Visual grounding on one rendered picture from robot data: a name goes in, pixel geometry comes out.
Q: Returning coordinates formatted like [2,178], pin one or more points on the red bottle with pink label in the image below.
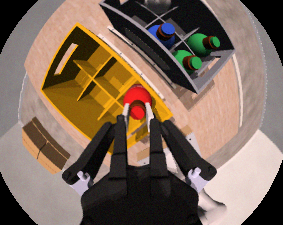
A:
[137,96]

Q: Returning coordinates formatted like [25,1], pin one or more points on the yellow crate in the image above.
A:
[115,77]

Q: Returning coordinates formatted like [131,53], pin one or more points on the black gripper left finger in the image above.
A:
[80,175]

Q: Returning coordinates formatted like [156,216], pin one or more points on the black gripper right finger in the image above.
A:
[197,171]

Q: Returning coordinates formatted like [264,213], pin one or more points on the white bottle with grey label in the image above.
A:
[157,6]

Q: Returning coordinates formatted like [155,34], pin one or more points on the blue bottle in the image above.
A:
[164,33]

